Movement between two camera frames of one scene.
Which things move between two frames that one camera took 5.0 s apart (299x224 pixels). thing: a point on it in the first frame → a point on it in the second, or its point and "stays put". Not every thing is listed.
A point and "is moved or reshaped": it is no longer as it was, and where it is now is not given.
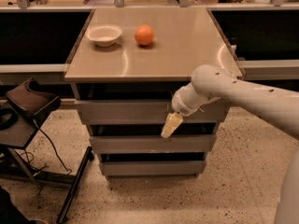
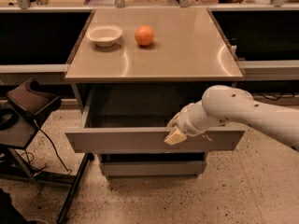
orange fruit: [144, 35] stays put
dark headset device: [33, 101] stays put
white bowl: [104, 35] stays put
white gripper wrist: [179, 105] → [186, 120]
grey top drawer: [137, 104] is moved or reshaped
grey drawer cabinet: [130, 63] stays put
